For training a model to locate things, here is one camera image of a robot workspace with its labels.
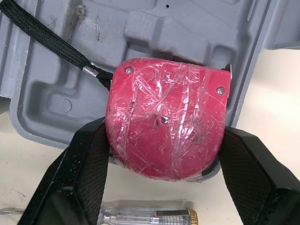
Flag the red tape measure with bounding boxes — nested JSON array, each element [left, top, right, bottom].
[[0, 0, 233, 183]]

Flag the clear handle screwdriver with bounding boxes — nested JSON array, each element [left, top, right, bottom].
[[97, 199, 199, 225]]

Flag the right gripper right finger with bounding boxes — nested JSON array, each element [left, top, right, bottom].
[[217, 126, 300, 225]]

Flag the grey tool case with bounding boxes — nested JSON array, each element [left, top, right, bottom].
[[0, 0, 300, 183]]

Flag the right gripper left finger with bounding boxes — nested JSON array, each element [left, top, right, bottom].
[[16, 116, 110, 225]]

